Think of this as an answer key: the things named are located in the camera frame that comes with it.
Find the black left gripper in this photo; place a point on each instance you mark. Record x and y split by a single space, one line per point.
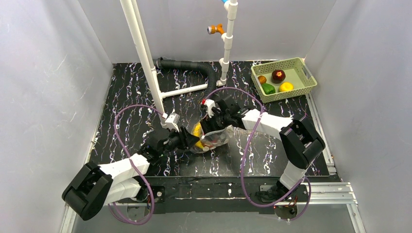
182 139

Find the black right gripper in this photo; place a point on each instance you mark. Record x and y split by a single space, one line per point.
214 120

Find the yellow fake banana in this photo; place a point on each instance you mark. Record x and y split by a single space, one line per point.
198 132

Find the clear zip top bag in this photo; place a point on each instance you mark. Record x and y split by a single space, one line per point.
219 138

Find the green fake pepper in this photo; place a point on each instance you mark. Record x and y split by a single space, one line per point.
268 89

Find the orange brown fake bread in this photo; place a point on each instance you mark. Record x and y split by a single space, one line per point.
262 79

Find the red fake fruit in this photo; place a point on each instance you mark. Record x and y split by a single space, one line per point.
278 76

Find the yellow fake lemon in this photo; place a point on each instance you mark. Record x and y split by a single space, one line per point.
286 86

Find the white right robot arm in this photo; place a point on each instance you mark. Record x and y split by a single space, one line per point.
301 141

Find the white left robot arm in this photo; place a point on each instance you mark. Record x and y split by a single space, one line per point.
95 186

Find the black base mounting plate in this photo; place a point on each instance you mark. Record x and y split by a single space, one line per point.
210 194

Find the orange spigot valve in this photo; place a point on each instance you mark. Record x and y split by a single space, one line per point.
212 29

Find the pale green perforated basket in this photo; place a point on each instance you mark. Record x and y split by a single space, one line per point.
297 73

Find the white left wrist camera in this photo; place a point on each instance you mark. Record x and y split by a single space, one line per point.
170 121

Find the white PVC pipe frame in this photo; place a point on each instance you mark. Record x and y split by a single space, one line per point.
150 66

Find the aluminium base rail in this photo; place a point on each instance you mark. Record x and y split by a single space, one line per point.
340 193

